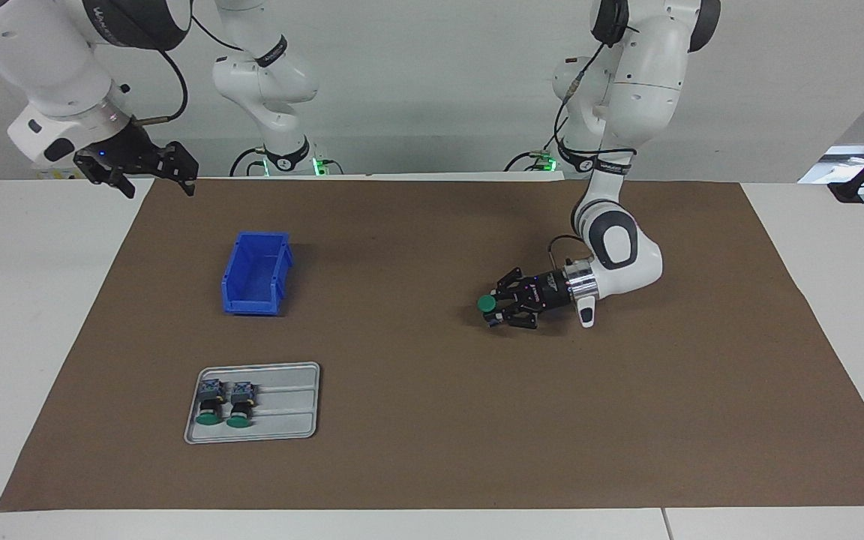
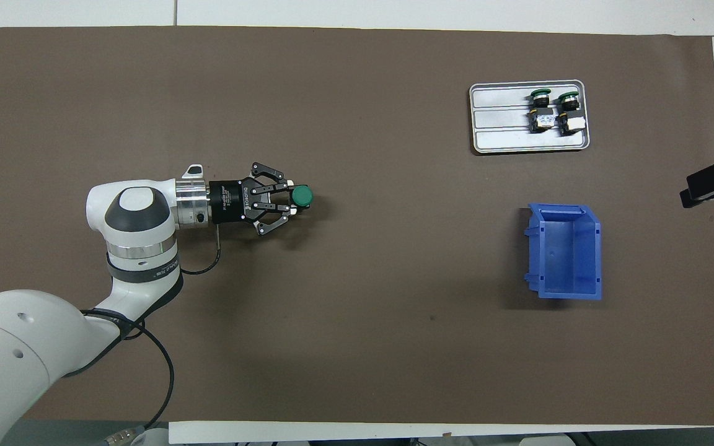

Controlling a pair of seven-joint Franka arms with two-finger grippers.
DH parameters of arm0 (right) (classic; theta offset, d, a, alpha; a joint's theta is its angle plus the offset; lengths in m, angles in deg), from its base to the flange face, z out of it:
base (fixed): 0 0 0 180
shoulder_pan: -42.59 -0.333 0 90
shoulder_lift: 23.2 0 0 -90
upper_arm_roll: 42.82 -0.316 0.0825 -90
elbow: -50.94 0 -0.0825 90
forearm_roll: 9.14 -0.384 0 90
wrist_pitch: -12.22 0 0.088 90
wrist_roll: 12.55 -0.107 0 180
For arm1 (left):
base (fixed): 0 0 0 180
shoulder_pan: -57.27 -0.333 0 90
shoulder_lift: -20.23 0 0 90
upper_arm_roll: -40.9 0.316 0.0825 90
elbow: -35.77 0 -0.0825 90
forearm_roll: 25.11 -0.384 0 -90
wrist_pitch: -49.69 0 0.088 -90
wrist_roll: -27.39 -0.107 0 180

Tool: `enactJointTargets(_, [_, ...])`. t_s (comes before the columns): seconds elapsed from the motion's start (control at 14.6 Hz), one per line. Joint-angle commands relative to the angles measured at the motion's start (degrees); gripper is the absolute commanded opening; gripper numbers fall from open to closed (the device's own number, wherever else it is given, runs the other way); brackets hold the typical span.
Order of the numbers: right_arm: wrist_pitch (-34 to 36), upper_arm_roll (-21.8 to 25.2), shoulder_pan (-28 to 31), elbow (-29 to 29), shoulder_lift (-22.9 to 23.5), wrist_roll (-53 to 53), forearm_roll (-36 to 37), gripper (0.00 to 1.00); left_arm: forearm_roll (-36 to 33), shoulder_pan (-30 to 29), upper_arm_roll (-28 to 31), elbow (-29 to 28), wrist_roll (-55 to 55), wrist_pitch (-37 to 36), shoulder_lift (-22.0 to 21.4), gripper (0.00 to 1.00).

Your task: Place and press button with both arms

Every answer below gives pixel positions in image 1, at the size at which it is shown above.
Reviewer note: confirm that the green push button switch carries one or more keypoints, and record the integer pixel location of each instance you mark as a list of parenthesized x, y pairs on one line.
[(210, 403), (487, 303), (241, 405)]

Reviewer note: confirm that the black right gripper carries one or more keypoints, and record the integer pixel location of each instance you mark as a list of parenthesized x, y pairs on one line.
[(128, 154)]

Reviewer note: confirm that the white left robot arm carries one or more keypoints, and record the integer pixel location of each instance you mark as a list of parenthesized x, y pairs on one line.
[(642, 90)]

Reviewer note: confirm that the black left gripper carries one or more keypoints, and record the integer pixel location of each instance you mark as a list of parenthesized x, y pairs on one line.
[(548, 291)]

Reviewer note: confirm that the brown table mat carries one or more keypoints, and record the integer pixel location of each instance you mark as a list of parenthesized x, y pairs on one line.
[(439, 390)]

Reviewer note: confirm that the white cardboard box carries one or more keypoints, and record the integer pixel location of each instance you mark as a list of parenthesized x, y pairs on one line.
[(57, 174)]

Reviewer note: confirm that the green lit base connector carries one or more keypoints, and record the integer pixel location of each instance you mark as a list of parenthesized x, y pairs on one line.
[(547, 162), (317, 166)]

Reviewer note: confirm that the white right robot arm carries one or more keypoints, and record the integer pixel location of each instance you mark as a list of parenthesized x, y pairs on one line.
[(49, 67)]

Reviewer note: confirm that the blue plastic storage bin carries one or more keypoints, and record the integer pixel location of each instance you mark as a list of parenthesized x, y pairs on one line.
[(256, 274)]

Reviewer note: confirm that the grey metal tray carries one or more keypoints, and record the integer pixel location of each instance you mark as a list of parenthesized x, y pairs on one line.
[(289, 409)]

